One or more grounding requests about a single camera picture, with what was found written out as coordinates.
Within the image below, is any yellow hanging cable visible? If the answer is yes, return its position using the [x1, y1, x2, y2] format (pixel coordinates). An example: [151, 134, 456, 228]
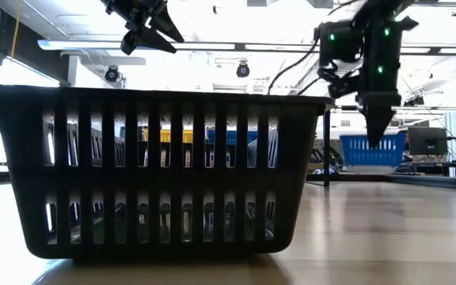
[9, 0, 23, 59]

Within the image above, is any black computer monitor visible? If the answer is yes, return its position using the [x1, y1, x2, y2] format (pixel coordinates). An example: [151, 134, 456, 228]
[407, 126, 449, 156]

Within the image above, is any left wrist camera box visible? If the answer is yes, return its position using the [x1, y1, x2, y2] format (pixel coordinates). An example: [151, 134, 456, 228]
[120, 30, 142, 56]

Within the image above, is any black plastic basket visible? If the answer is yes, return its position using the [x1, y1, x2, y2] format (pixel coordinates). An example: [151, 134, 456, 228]
[0, 83, 336, 262]

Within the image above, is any dark ceiling beam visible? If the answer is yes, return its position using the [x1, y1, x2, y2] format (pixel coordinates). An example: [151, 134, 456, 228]
[0, 0, 70, 86]

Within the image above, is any white overhead beam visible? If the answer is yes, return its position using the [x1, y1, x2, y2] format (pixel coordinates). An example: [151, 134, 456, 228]
[59, 50, 146, 87]

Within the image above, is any black round ceiling camera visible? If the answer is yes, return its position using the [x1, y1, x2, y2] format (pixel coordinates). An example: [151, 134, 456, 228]
[235, 61, 251, 79]
[104, 65, 121, 83]

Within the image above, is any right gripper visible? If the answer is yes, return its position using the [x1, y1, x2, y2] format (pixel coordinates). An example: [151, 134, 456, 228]
[357, 72, 404, 149]

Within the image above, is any long white light bar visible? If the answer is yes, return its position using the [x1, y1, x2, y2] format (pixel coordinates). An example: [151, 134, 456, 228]
[36, 38, 456, 56]

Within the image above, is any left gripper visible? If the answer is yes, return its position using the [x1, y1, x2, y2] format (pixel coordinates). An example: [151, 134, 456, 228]
[100, 0, 185, 55]

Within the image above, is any yellow plastic basket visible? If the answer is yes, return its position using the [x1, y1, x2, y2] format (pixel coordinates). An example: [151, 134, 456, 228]
[143, 128, 194, 144]

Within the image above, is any blue plastic basket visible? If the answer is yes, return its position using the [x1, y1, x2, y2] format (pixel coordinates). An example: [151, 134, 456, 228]
[339, 132, 407, 168]
[206, 129, 259, 145]

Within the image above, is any black looped gripper cable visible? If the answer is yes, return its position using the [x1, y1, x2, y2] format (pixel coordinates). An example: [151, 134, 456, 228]
[266, 37, 321, 96]

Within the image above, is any black aluminium mounting frame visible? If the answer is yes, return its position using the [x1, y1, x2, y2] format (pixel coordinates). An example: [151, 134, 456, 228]
[386, 173, 456, 192]

